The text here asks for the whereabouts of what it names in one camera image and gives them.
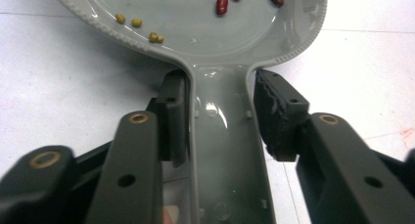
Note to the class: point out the grey dustpan with orange edge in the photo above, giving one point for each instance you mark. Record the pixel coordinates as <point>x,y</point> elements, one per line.
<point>225,145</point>

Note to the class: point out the small green beans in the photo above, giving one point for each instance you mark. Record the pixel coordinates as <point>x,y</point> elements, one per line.
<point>136,22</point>

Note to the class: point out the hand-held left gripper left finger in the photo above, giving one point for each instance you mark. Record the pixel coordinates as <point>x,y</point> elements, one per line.
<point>137,171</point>

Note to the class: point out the pile of red beans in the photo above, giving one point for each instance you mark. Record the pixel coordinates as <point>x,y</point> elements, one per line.
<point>221,5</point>

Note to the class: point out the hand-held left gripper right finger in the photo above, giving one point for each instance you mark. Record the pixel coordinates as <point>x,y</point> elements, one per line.
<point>342,171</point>

